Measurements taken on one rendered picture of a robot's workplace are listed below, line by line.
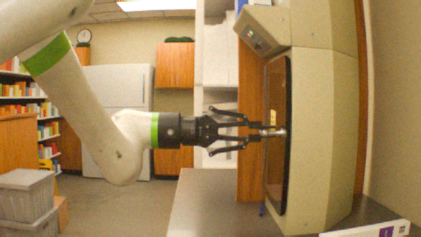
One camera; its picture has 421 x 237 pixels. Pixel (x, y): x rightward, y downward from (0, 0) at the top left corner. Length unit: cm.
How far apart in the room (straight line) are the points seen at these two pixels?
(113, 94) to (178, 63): 115
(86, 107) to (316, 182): 57
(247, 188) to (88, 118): 68
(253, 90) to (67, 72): 70
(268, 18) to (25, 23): 59
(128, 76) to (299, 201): 509
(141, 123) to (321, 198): 49
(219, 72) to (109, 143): 153
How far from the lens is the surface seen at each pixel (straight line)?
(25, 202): 286
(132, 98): 584
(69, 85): 76
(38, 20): 55
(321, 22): 95
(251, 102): 126
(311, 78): 92
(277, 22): 91
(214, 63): 230
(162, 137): 95
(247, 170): 128
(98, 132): 81
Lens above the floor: 128
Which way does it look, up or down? 3 degrees down
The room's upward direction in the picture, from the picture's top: 1 degrees clockwise
